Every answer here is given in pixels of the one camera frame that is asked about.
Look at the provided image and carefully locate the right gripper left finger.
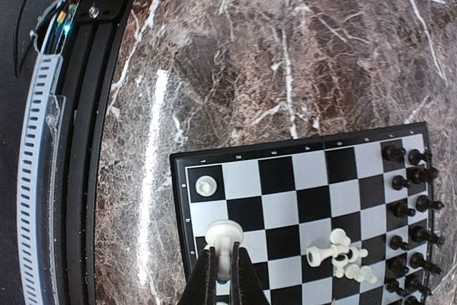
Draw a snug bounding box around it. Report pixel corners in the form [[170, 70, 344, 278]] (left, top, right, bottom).
[[177, 246, 217, 305]]

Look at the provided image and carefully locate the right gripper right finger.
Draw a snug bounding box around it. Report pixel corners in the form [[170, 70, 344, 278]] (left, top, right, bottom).
[[230, 242, 269, 305]]

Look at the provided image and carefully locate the white corner rook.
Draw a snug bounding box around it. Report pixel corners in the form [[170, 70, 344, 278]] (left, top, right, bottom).
[[195, 176, 218, 197]]

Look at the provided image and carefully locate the black grey chessboard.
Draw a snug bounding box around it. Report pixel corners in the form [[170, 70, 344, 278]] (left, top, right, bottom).
[[170, 122, 445, 304]]

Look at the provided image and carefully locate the white chess piece pile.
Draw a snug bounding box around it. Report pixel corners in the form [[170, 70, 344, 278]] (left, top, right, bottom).
[[306, 228, 377, 284]]

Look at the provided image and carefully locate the white slotted cable duct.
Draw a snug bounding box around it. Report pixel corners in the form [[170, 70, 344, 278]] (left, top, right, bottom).
[[16, 0, 94, 305]]

